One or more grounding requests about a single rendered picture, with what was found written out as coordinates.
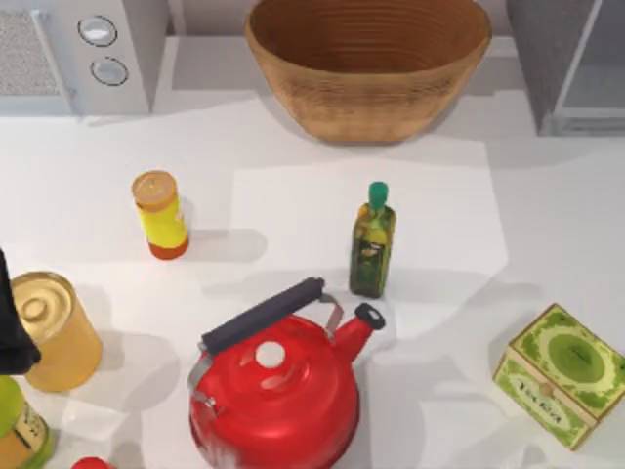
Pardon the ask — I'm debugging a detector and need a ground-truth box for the round microwave knob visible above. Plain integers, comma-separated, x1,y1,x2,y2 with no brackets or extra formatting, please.
76,15,119,48
90,56,130,87

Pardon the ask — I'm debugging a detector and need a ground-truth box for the green bottle with label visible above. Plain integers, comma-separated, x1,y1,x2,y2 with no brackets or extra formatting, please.
0,374,56,469

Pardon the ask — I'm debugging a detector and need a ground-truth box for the pale microwave oven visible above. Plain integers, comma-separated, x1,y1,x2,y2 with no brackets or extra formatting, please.
0,0,172,117

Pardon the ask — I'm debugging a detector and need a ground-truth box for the brown woven basket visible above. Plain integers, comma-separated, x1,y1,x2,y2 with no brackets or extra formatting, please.
244,0,492,145

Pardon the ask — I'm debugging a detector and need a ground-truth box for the red round object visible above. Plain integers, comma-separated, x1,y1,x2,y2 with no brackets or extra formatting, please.
70,456,117,469

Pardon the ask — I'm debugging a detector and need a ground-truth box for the grey cabinet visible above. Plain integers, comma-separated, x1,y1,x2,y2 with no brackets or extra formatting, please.
505,0,625,137

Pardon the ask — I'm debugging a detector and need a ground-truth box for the green and cream box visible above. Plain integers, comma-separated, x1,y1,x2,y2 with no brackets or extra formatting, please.
491,302,625,452

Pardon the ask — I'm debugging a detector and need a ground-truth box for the gold tin can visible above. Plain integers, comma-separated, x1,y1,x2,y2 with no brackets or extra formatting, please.
9,271,104,393

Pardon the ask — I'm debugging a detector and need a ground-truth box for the red kettle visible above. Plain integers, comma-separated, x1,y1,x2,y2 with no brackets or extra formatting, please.
188,277,387,469

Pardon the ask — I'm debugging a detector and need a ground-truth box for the green oil bottle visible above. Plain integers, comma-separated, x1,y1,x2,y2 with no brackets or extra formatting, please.
348,181,397,299

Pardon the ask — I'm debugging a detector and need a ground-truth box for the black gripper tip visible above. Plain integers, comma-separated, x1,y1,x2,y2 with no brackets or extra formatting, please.
0,247,42,376

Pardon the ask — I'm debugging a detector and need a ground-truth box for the yellow and orange can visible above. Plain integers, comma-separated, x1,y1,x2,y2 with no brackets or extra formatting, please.
130,169,190,261

